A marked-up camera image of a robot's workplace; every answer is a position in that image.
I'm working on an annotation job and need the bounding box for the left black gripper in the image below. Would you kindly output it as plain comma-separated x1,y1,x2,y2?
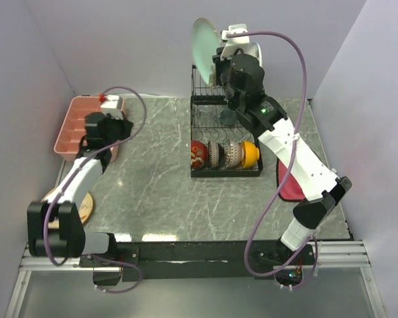
104,111,135,147

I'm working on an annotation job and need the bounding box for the mint green flower plate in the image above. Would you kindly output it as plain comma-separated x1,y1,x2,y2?
192,18,220,87

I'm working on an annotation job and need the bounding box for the clear faceted drinking glass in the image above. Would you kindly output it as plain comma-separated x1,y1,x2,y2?
197,105,213,117

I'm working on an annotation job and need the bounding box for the white grey mug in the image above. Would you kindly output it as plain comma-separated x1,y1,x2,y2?
214,105,237,127

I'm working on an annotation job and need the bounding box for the beige bird plate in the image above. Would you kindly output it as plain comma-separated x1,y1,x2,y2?
48,192,94,229

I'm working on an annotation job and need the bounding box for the black wire dish rack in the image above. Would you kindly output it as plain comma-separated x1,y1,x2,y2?
190,65,263,178

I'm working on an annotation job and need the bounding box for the brown glazed bowl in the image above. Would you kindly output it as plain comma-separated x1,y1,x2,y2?
207,140,225,169

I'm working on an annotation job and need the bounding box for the patterned purple bowl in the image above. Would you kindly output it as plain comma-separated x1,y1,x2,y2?
224,141,243,169

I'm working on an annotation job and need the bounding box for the white bowl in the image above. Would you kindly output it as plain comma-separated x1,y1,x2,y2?
190,140,208,170

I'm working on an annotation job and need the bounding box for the orange bowl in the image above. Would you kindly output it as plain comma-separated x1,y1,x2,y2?
241,140,260,169

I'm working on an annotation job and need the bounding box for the watermelon pattern plate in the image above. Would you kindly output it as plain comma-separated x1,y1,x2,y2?
247,42,263,67

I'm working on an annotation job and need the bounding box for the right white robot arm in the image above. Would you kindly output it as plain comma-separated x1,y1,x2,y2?
212,48,352,264

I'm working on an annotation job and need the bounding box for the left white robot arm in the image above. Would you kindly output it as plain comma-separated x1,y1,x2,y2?
27,111,133,258

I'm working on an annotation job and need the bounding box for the pink compartment organizer tray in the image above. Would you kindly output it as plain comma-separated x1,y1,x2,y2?
54,95,118,164

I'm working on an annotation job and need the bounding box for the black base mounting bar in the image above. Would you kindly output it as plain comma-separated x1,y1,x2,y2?
79,240,315,282

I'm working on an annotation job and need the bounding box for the pink red cloth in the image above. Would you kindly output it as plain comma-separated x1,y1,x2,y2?
276,160,305,202

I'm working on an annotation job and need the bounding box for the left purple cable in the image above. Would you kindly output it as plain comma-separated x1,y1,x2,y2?
42,86,148,295

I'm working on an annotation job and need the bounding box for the purple cable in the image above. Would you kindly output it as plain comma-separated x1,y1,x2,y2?
42,86,148,295
227,30,319,290

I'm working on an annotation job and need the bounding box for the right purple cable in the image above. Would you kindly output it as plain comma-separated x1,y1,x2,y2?
227,30,319,290

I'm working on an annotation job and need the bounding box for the aluminium rail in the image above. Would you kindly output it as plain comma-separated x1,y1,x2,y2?
19,241,371,272

